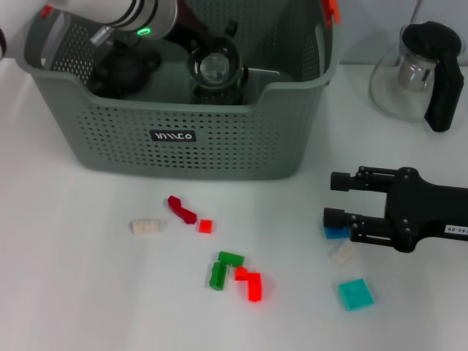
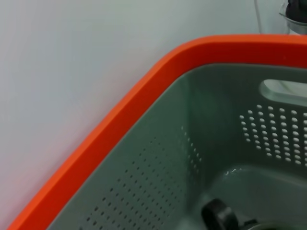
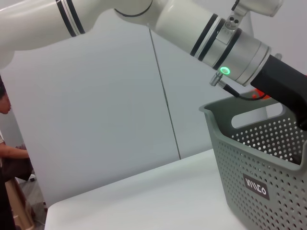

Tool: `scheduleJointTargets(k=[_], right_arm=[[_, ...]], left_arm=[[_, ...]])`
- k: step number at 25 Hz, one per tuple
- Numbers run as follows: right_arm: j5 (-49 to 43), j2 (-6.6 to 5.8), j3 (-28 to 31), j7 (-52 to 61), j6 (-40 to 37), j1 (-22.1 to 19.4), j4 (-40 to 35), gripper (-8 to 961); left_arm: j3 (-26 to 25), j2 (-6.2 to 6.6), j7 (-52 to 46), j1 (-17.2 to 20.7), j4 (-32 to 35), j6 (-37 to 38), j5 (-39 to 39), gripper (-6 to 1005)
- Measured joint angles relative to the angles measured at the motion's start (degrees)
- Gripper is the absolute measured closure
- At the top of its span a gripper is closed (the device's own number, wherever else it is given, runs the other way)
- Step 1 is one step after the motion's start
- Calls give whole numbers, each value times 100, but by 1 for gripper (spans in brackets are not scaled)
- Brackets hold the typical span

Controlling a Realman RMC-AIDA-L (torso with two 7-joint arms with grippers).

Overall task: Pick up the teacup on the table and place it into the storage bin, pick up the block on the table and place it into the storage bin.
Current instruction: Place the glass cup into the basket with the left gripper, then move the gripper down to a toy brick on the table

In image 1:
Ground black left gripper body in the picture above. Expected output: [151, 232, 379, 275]
[162, 0, 224, 52]

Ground dark red bent brick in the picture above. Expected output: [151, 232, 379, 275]
[167, 195, 198, 224]

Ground grey perforated storage basket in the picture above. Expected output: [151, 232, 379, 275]
[16, 0, 343, 182]

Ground glass pitcher black handle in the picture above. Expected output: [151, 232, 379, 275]
[369, 20, 464, 133]

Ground green toy brick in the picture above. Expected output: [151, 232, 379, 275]
[218, 251, 245, 267]
[209, 261, 228, 292]

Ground white toy brick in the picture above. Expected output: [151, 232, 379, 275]
[328, 241, 358, 265]

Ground blue square toy plate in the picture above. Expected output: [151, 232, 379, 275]
[324, 225, 351, 241]

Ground black clay teapot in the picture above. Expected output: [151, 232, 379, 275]
[89, 39, 162, 100]

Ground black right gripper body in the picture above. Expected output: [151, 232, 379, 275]
[385, 166, 468, 254]

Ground long red toy brick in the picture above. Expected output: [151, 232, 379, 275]
[246, 272, 264, 303]

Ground beige toy brick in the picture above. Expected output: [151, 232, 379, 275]
[128, 218, 162, 235]

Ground teal square toy plate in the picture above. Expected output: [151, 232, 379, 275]
[338, 277, 376, 312]

